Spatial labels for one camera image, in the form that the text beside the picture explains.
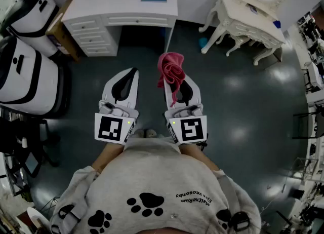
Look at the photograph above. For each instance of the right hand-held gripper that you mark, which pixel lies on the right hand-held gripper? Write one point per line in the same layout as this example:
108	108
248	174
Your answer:
191	129

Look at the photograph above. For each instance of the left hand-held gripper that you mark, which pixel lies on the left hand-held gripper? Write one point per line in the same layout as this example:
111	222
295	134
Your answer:
108	127

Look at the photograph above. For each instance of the red cloth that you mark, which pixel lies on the red cloth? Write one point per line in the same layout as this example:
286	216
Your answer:
172	68

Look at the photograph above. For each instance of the person's right forearm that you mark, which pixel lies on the person's right forearm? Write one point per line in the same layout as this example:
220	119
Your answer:
197	155

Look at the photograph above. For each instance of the person's left forearm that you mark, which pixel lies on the person's left forearm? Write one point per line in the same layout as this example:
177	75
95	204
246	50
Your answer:
108	155

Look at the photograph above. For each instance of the person's left shoe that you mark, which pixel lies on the person's left shoe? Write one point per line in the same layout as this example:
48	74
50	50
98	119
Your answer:
139	133

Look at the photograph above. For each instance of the person's shoe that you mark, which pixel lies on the person's shoe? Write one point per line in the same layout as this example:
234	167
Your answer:
139	133
151	133

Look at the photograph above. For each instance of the person's right shoe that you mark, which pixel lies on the person's right shoe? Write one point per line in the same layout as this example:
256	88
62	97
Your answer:
151	133

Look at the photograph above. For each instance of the teal object on floor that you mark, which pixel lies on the teal object on floor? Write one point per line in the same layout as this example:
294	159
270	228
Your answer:
203	42

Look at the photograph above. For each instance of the wooden box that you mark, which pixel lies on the wooden box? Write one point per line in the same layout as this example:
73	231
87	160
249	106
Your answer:
62	35

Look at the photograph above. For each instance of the white desk with drawers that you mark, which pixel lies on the white desk with drawers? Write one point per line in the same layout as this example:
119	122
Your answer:
114	5

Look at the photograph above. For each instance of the grey paw-print sweatshirt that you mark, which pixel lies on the grey paw-print sweatshirt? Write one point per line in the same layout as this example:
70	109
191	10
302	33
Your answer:
152	177

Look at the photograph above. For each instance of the white black-trimmed appliance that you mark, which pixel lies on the white black-trimmed appliance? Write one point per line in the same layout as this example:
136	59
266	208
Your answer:
22	81
27	15

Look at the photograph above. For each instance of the white ornate dressing table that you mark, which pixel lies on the white ornate dressing table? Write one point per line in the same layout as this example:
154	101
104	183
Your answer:
243	17

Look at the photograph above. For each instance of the black chair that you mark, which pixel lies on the black chair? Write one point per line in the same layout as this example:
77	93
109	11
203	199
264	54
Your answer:
22	136

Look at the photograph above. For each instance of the small blue item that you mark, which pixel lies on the small blue item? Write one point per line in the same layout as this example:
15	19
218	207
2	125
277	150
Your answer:
277	24

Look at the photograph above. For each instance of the cluttered white shelving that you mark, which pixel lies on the cluttered white shelving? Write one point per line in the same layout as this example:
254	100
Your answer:
314	76

